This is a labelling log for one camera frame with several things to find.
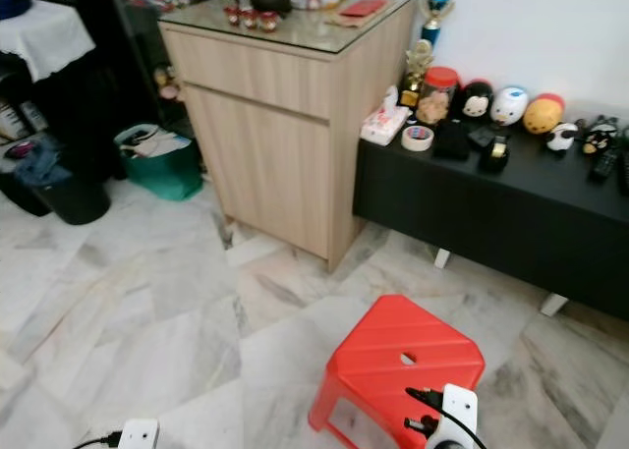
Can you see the black bin with clothes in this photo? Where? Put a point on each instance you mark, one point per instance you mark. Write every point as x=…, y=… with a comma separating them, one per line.
x=71, y=198

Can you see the green storage bin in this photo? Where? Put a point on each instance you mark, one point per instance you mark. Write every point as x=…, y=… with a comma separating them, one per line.
x=165, y=176

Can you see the white lace cloth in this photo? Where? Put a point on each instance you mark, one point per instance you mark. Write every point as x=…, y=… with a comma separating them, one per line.
x=49, y=38

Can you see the light wooden cabinet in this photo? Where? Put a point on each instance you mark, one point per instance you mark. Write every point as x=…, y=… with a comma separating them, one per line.
x=265, y=140

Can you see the small red cup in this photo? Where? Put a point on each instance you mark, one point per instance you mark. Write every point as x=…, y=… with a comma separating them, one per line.
x=252, y=18
x=234, y=15
x=270, y=21

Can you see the white pink tissue box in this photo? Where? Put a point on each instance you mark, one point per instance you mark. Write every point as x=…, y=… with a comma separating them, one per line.
x=383, y=125

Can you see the white tape roll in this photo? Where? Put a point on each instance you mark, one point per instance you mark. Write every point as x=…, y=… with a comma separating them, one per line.
x=406, y=139

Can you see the red plastic stool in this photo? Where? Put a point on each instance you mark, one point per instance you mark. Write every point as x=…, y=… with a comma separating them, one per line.
x=393, y=346

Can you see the red packet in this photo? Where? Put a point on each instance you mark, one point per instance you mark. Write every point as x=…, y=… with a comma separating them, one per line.
x=365, y=7

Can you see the small gold trophy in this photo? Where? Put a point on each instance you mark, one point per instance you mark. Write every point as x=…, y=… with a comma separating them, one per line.
x=415, y=68

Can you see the clear jar with red lid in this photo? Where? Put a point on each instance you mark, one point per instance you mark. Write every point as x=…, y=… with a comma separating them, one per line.
x=436, y=97

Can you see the black wallet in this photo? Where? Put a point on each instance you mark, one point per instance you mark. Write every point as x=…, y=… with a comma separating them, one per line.
x=451, y=140

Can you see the black low console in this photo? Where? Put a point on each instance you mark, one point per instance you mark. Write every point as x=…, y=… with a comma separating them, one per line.
x=482, y=213

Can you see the black tape dispenser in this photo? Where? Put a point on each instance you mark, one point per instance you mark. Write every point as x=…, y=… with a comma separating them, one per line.
x=495, y=154

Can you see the white round plush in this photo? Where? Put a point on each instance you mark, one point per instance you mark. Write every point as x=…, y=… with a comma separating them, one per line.
x=510, y=105

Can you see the yellow red round plush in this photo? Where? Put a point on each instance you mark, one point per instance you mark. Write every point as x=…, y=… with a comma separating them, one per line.
x=543, y=115

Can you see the small black white plush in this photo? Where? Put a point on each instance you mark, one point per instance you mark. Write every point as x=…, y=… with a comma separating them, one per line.
x=562, y=137

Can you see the black remote control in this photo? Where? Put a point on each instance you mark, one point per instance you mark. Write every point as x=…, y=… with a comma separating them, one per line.
x=606, y=162

